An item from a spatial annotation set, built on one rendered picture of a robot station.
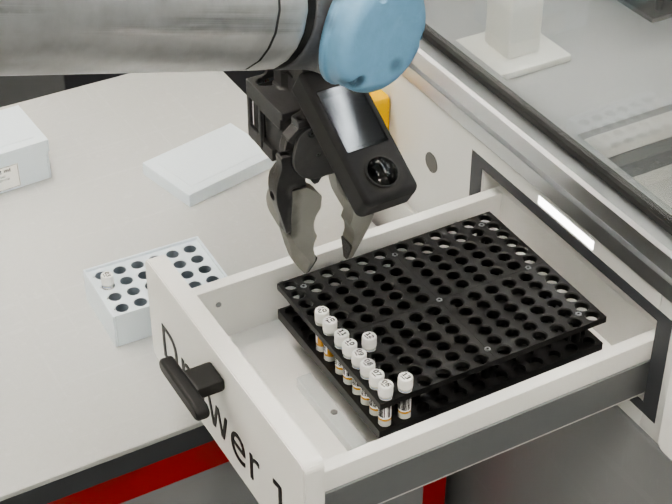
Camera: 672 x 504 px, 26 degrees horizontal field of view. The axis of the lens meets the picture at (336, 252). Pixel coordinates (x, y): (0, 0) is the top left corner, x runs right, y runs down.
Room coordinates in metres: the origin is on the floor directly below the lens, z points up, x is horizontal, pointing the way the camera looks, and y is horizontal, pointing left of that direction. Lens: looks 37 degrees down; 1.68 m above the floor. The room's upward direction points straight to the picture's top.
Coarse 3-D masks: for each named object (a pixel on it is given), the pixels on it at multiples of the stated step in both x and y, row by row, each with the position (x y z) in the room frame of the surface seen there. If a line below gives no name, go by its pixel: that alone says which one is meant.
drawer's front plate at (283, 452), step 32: (160, 256) 1.00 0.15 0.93; (160, 288) 0.97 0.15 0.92; (160, 320) 0.97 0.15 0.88; (192, 320) 0.91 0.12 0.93; (160, 352) 0.98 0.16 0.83; (192, 352) 0.91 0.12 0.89; (224, 352) 0.87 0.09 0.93; (224, 384) 0.86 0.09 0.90; (256, 384) 0.83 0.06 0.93; (224, 416) 0.86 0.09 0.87; (256, 416) 0.81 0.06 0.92; (288, 416) 0.80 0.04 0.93; (224, 448) 0.87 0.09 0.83; (256, 448) 0.81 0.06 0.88; (288, 448) 0.76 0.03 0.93; (256, 480) 0.81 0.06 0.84; (288, 480) 0.76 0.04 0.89; (320, 480) 0.75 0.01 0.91
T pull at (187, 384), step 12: (168, 360) 0.88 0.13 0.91; (168, 372) 0.87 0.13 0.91; (180, 372) 0.86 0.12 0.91; (192, 372) 0.86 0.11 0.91; (204, 372) 0.86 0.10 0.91; (216, 372) 0.87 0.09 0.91; (180, 384) 0.85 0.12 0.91; (192, 384) 0.85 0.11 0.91; (204, 384) 0.85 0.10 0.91; (216, 384) 0.85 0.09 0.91; (180, 396) 0.85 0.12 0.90; (192, 396) 0.84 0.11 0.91; (204, 396) 0.85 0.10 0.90; (192, 408) 0.82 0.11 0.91; (204, 408) 0.82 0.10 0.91
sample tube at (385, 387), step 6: (378, 384) 0.85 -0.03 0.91; (384, 384) 0.85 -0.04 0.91; (390, 384) 0.85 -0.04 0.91; (378, 390) 0.85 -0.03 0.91; (384, 390) 0.84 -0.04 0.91; (390, 390) 0.85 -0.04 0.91; (378, 396) 0.85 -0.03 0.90; (384, 396) 0.84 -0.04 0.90; (390, 396) 0.85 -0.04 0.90; (390, 408) 0.85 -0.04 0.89; (378, 414) 0.85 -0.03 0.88; (384, 414) 0.85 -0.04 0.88; (390, 414) 0.85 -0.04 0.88; (378, 420) 0.85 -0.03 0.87; (384, 420) 0.85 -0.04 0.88; (390, 420) 0.85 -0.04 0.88; (384, 426) 0.85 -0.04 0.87
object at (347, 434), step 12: (300, 384) 0.92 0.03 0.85; (312, 384) 0.92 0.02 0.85; (312, 396) 0.91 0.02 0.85; (324, 396) 0.91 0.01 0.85; (324, 408) 0.89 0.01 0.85; (336, 408) 0.89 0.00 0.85; (324, 420) 0.89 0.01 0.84; (336, 420) 0.88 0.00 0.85; (348, 420) 0.88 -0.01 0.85; (336, 432) 0.87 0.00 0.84; (348, 432) 0.86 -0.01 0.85; (348, 444) 0.85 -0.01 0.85; (360, 444) 0.85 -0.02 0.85
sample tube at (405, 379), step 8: (400, 376) 0.86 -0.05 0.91; (408, 376) 0.86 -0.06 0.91; (400, 384) 0.85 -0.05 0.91; (408, 384) 0.85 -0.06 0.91; (408, 392) 0.85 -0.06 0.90; (408, 400) 0.85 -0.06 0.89; (400, 408) 0.85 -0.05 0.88; (408, 408) 0.85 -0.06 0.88; (400, 416) 0.86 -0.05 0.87; (408, 416) 0.86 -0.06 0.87
